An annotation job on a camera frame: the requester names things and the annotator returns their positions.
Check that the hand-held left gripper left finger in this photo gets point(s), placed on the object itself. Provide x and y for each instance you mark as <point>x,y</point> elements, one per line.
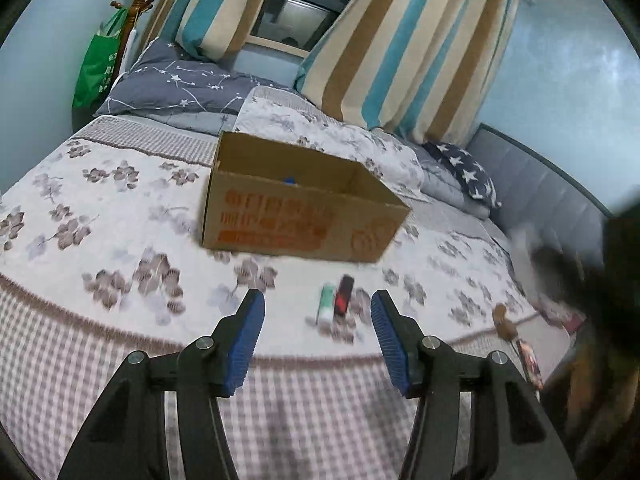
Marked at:
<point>245,345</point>

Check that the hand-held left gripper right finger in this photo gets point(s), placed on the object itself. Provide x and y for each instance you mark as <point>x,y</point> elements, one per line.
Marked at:
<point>390,345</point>

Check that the red and black lighter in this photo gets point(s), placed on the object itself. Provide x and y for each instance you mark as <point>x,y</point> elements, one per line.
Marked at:
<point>343,296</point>

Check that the green and white tube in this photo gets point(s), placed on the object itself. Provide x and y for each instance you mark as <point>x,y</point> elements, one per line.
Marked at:
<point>326,305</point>

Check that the printed cardboard box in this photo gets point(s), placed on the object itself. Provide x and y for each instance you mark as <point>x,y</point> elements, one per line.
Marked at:
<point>280,220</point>

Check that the brown haired doll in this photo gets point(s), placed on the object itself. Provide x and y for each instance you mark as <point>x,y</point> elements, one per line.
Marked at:
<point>517,345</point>

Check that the grey padded headboard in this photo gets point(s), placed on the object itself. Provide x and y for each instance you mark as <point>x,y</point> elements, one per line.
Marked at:
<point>540,185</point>

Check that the navy star pillow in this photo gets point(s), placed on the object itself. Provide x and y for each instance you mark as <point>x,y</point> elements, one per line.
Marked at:
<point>465,172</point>

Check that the folded floral quilt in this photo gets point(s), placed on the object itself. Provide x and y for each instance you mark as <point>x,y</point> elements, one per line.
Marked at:
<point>320,125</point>

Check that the grey star line pillow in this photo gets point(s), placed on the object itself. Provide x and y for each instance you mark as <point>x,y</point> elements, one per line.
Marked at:
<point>175,85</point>

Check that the striped curtain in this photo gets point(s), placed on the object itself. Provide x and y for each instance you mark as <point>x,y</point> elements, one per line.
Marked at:
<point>220,10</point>
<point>410,50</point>

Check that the green shopping bag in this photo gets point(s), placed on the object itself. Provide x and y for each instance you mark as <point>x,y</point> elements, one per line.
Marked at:
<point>97,65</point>

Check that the window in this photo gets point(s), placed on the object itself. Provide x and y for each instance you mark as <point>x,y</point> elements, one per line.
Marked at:
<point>300,15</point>

